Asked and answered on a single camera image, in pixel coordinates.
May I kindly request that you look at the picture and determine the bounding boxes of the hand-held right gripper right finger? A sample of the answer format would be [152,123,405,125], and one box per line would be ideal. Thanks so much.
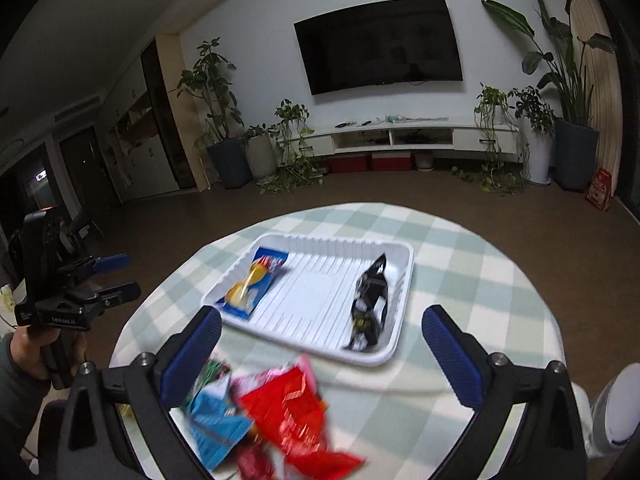
[421,304,588,480]

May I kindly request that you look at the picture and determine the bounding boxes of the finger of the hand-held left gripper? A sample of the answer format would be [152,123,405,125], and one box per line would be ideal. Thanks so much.
[75,281,142,313]
[62,254,135,286]

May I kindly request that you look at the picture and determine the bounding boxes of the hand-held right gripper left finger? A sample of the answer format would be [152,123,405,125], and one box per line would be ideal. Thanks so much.
[56,305,223,480]

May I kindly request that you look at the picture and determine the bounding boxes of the green snack packet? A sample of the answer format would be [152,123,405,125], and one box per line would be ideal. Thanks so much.
[185,357,232,406]

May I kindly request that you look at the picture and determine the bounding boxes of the light blue snack packet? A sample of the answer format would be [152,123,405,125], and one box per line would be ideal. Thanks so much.
[182,380,256,471]

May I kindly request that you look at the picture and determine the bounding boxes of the white plastic tray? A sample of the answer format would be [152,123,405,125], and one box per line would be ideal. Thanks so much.
[201,232,417,367]

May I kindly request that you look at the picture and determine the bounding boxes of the person's left forearm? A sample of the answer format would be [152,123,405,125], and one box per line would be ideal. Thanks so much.
[0,335,53,466]

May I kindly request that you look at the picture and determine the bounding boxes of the person's left hand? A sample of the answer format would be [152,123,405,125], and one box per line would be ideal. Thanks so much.
[9,327,88,382]

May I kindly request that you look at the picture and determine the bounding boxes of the round table checked cloth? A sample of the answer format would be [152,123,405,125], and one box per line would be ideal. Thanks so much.
[109,202,568,480]

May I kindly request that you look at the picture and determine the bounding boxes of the blue yellow snack packet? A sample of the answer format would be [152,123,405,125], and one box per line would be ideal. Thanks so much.
[215,246,291,321]

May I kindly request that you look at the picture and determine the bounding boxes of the black snack packet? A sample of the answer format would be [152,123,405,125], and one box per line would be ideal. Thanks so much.
[341,252,390,352]

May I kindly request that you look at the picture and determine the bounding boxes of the dark grey round plant pot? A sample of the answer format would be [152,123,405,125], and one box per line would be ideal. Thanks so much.
[206,139,253,190]

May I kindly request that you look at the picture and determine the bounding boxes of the white round appliance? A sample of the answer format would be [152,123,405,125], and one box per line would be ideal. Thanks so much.
[570,365,640,461]

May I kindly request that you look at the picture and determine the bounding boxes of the beige plant pot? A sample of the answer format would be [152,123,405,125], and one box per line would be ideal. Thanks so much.
[246,135,277,180]

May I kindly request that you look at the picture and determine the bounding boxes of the tall bushy houseplant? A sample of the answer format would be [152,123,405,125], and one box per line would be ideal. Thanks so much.
[170,37,246,145]

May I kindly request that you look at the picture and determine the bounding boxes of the red storage box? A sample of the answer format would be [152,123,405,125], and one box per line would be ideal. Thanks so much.
[327,154,372,173]
[371,151,413,171]

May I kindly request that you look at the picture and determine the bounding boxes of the trailing vine houseplant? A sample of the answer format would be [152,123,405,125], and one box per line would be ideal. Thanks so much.
[260,100,331,195]

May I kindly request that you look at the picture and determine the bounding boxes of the white plant pot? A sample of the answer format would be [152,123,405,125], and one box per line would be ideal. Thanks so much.
[525,132,553,185]

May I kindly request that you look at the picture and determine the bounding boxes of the red paper bag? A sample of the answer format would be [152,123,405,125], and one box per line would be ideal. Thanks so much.
[585,167,614,212]

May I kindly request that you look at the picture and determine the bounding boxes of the white television console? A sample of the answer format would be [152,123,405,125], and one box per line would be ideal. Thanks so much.
[300,117,523,158]

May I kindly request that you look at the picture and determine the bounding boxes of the dark grey square plant pot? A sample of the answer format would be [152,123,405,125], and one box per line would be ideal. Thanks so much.
[554,119,600,192]

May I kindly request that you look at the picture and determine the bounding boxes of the hanging pothos plant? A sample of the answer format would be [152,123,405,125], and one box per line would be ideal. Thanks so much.
[452,84,531,195]

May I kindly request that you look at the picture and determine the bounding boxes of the small leafy houseplant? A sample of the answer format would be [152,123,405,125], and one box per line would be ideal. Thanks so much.
[507,86,557,137]

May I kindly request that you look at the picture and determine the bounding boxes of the tall broad-leaf houseplant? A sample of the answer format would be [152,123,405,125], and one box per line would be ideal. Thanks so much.
[482,0,618,126]

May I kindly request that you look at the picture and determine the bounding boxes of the white wall cabinet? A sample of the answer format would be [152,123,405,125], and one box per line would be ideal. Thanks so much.
[102,60,181,202]

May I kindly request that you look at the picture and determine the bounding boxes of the black wall television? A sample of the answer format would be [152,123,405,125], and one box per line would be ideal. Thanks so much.
[293,0,463,97]

